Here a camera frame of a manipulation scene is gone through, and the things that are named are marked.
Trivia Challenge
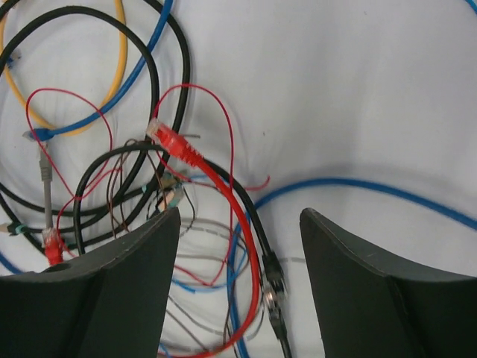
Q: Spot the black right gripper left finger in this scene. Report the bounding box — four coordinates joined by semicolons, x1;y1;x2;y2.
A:
1;208;180;357

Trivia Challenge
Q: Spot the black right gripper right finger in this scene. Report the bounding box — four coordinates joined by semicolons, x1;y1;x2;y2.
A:
300;208;476;357

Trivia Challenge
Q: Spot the red ethernet cable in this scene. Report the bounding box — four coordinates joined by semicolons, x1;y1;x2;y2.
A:
40;117;262;355

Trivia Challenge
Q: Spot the black cable large loop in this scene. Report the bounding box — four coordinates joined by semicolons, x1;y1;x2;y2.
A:
73;142;291;357

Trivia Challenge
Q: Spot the blue ethernet cable right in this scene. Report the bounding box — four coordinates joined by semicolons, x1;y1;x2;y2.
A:
227;178;477;358

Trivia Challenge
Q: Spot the blue ethernet cable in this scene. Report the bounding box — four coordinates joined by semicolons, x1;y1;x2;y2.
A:
227;178;477;358
0;0;176;277

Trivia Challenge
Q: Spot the thin red wire on table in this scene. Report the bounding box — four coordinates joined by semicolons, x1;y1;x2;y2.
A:
25;84;271;288

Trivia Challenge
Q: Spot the black cable coil left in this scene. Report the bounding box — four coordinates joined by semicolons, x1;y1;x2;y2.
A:
0;0;192;254

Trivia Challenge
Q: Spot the grey ethernet cable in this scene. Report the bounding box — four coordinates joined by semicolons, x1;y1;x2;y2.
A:
37;148;55;230

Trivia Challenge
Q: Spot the thin black wire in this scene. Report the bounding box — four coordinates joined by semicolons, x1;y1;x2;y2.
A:
106;139;269;355

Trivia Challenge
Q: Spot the blue ethernet cable left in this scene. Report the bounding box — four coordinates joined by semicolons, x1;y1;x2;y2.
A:
0;0;176;277

